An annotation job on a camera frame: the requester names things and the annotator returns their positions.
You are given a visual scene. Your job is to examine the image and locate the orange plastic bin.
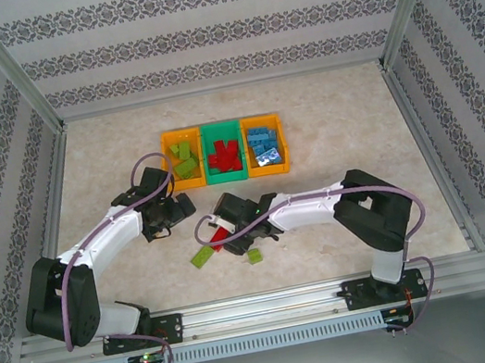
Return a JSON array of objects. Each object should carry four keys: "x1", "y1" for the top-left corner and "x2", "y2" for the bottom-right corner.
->
[
  {"x1": 157, "y1": 125, "x2": 210, "y2": 194},
  {"x1": 238, "y1": 110, "x2": 294, "y2": 182}
]

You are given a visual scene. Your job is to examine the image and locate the small green lego brick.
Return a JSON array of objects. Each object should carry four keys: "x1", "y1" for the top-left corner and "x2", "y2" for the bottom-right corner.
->
[{"x1": 246, "y1": 246, "x2": 266, "y2": 267}]

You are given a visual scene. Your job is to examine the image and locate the green plastic bin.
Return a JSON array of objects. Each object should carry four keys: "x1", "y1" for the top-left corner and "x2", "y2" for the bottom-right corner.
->
[{"x1": 195, "y1": 118, "x2": 253, "y2": 189}]

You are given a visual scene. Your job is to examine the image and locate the circuit board with green light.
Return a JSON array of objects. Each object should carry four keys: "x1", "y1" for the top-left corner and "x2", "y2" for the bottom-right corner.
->
[{"x1": 126, "y1": 350, "x2": 168, "y2": 363}]

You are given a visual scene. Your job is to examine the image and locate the small circuit board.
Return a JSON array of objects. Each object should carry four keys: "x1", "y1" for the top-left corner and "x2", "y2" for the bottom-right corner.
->
[{"x1": 382, "y1": 311, "x2": 417, "y2": 331}]

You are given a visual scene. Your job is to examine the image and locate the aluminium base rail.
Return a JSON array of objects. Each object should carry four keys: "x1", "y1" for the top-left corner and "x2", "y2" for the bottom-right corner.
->
[{"x1": 14, "y1": 252, "x2": 485, "y2": 363}]

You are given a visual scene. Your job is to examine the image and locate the slotted grey cable duct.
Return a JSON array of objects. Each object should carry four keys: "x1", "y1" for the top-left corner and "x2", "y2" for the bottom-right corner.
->
[{"x1": 80, "y1": 309, "x2": 388, "y2": 363}]

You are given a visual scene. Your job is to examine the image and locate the aluminium side rail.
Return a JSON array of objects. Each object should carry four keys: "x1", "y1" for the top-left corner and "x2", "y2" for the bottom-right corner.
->
[
  {"x1": 0, "y1": 125, "x2": 104, "y2": 337},
  {"x1": 377, "y1": 52, "x2": 485, "y2": 266}
]

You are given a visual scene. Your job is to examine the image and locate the aluminium back rail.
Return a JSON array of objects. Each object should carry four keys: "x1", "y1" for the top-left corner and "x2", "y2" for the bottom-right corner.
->
[{"x1": 56, "y1": 53, "x2": 387, "y2": 123}]

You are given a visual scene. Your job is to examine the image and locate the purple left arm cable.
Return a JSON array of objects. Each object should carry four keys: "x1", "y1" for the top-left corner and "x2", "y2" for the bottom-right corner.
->
[{"x1": 35, "y1": 149, "x2": 208, "y2": 363}]

